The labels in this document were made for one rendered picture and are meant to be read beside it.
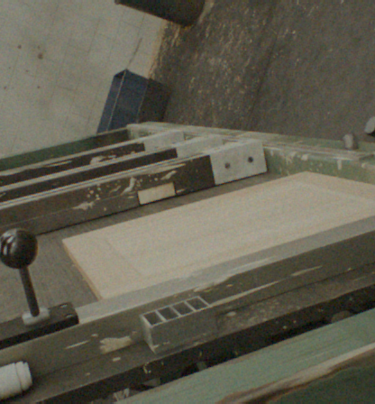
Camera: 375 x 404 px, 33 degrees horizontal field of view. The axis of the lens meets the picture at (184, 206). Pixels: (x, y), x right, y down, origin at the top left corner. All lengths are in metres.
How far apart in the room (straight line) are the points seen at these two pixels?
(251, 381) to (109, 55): 5.92
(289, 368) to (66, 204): 0.86
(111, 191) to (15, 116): 4.90
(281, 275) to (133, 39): 5.74
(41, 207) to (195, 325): 0.67
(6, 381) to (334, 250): 0.38
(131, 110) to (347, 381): 4.85
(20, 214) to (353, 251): 0.71
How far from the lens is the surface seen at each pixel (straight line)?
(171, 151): 1.55
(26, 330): 0.66
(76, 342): 0.67
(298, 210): 0.99
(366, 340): 0.50
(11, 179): 1.79
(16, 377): 0.63
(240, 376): 0.47
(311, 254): 0.73
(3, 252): 0.59
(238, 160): 1.36
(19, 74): 6.16
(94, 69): 6.27
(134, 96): 5.28
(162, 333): 0.64
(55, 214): 1.27
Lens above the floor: 1.52
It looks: 21 degrees down
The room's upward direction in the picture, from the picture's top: 72 degrees counter-clockwise
